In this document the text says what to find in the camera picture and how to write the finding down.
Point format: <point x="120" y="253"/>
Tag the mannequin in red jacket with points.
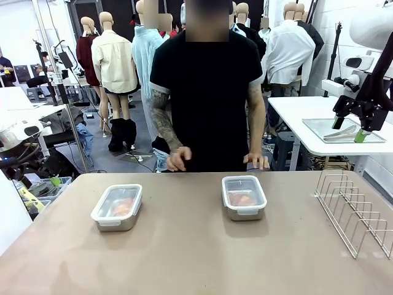
<point x="173" y="33"/>

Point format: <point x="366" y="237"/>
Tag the mannequin in black jacket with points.
<point x="317" y="40"/>

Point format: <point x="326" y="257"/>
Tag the perforated metal baking tray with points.
<point x="316" y="129"/>

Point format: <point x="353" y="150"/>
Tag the seated person in white shirt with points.
<point x="46" y="66"/>

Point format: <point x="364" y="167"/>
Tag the mannequin in maroon dress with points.
<point x="86" y="55"/>

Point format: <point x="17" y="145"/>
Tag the rectangular stainless steel container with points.
<point x="116" y="225"/>
<point x="245" y="216"/>

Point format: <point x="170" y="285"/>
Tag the white side table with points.
<point x="291" y="116"/>

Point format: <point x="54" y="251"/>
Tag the blue denim cloth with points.
<point x="86" y="138"/>

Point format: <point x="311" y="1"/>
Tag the black stand by white wall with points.
<point x="334" y="58"/>

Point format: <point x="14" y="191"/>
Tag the mannequin in black coat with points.
<point x="258" y="43"/>

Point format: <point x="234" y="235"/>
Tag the clear plastic storage bins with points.
<point x="63" y="182"/>

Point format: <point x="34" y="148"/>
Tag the white desk with papers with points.
<point x="18" y="101"/>

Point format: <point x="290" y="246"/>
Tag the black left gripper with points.
<point x="27" y="167"/>

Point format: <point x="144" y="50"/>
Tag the black device on stand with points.
<point x="65" y="60"/>

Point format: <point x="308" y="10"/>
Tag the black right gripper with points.
<point x="371" y="116"/>

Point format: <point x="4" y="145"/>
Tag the mannequin in blue shirt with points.
<point x="238" y="29"/>

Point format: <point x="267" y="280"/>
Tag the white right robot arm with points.
<point x="365" y="30"/>

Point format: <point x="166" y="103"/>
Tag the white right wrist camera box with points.
<point x="330" y="86"/>

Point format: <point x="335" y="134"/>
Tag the white power strip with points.
<point x="139" y="158"/>

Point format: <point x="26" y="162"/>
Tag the metal serving tongs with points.
<point x="340" y="134"/>

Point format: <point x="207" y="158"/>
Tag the person's left hand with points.
<point x="256" y="161"/>

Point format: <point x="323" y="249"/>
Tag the tattooed right forearm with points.
<point x="165" y="129"/>

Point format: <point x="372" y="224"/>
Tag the black tripod with clamp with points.
<point x="46" y="73"/>

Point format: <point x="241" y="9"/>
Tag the person in black t-shirt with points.
<point x="208" y="92"/>

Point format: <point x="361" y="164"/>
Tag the grey stool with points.
<point x="284" y="150"/>

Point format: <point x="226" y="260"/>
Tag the mannequin in light blue fleece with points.
<point x="142" y="61"/>

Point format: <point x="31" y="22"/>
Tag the person's left forearm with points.
<point x="257" y="132"/>

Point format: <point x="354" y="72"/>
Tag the golden croissant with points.
<point x="122" y="207"/>
<point x="242" y="200"/>

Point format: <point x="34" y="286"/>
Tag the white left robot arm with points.
<point x="18" y="132"/>

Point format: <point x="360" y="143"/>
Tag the slanted silver metal pole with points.
<point x="45" y="30"/>

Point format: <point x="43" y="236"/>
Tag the mannequin in cream jacket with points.
<point x="113" y="61"/>

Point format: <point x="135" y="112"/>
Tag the person's right hand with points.
<point x="178" y="161"/>

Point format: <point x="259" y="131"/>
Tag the clear plastic clip lid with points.
<point x="245" y="181"/>
<point x="104" y="212"/>

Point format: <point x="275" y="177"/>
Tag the seated person in dark shirt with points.
<point x="6" y="66"/>

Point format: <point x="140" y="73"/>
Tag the mannequin in white shirt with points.
<point x="288" y="52"/>

